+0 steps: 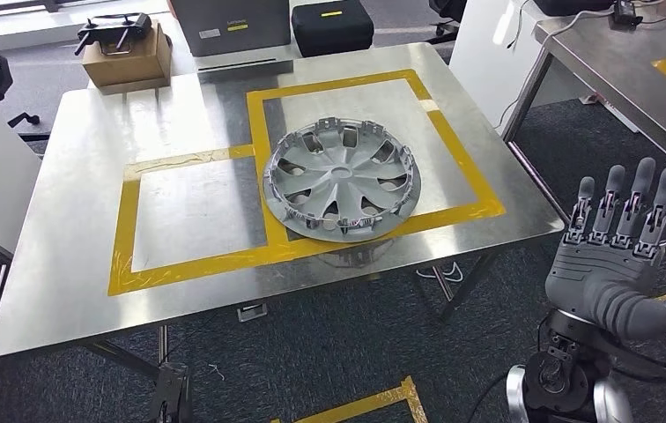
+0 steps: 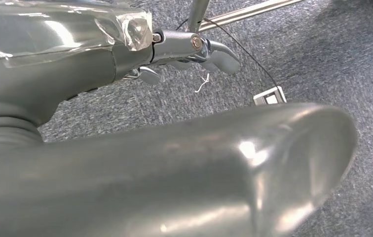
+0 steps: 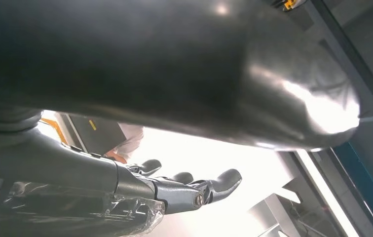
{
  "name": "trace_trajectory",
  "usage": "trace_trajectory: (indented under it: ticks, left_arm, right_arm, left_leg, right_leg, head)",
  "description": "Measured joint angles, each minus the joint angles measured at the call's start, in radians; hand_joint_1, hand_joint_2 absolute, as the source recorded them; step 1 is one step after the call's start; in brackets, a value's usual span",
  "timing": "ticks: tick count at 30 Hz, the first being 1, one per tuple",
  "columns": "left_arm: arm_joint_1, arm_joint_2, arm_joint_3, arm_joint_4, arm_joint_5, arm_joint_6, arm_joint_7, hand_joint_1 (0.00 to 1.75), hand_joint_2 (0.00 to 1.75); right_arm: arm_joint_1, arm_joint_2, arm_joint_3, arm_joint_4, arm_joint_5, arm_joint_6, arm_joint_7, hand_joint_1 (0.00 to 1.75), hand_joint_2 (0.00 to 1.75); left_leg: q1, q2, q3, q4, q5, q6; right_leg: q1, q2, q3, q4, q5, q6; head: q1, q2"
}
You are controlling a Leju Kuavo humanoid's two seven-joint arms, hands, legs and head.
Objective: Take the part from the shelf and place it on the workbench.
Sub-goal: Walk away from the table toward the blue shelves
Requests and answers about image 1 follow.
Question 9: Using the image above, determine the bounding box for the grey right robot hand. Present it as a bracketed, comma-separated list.
[544, 156, 666, 343]

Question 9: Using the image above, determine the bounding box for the silver wheel hubcap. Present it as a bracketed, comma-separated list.
[262, 116, 423, 245]

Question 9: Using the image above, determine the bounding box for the white workbench table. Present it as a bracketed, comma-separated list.
[0, 41, 566, 381]

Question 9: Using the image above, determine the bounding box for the white cabinet panel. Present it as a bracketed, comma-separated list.
[448, 0, 629, 136]

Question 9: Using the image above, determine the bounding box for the black power adapter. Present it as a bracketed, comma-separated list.
[611, 0, 645, 28]

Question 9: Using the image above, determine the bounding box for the black bag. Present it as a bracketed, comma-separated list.
[532, 0, 616, 18]

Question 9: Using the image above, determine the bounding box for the white floor socket box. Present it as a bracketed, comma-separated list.
[236, 301, 269, 323]

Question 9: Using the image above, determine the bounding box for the black equipment case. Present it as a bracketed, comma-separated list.
[291, 0, 375, 58]

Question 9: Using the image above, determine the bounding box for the grey equipment case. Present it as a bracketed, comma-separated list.
[168, 0, 292, 58]

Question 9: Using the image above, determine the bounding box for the brown cardboard box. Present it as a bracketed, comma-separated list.
[82, 20, 173, 96]

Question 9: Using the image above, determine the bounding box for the black remote controller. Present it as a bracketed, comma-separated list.
[74, 12, 153, 56]

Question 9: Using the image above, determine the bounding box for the black right wrist camera bracket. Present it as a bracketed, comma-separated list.
[596, 332, 666, 393]

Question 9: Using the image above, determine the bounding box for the white cable bundle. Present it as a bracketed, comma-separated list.
[414, 261, 465, 285]

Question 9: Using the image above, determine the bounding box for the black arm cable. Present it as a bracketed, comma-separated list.
[463, 370, 512, 423]

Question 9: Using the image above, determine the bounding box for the metal frame table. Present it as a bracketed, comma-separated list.
[500, 5, 666, 248]

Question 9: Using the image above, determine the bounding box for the white power cable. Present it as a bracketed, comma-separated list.
[493, 8, 616, 130]

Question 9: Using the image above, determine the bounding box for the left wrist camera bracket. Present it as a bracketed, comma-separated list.
[145, 361, 194, 423]

